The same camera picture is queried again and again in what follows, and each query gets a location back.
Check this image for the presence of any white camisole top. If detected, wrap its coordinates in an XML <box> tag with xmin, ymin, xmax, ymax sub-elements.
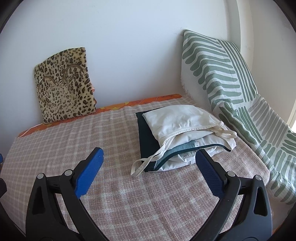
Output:
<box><xmin>130</xmin><ymin>104</ymin><xmax>237</xmax><ymax>177</ymax></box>

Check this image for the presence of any pink plaid bed blanket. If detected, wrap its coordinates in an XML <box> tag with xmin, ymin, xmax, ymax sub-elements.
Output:
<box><xmin>0</xmin><ymin>96</ymin><xmax>271</xmax><ymax>241</ymax></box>

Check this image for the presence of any orange floral bed sheet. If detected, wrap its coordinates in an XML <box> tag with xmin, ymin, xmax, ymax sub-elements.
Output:
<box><xmin>18</xmin><ymin>94</ymin><xmax>182</xmax><ymax>138</ymax></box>

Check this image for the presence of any leopard print cushion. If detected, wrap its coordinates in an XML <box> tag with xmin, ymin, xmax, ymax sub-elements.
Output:
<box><xmin>34</xmin><ymin>47</ymin><xmax>96</xmax><ymax>124</ymax></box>

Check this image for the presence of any green striped white pillow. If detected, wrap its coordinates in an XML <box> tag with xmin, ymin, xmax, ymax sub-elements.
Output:
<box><xmin>181</xmin><ymin>30</ymin><xmax>295</xmax><ymax>204</ymax></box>

